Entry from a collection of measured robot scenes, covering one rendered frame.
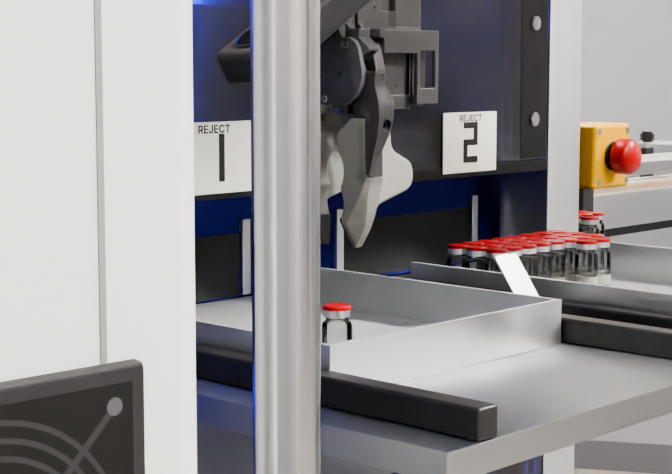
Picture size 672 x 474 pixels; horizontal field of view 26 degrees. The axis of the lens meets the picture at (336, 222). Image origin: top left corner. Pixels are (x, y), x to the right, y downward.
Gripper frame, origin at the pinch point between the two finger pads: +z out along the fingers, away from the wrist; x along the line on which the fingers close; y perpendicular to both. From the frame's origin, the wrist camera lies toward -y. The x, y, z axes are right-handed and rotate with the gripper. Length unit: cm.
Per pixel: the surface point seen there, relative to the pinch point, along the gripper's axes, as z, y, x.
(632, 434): 90, 260, 138
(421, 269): 7.6, 28.2, 15.8
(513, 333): 8.7, 13.9, -5.5
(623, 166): 0, 64, 18
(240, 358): 8.3, -7.8, 1.0
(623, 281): 10, 50, 8
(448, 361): 9.7, 6.2, -5.6
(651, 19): -21, 261, 137
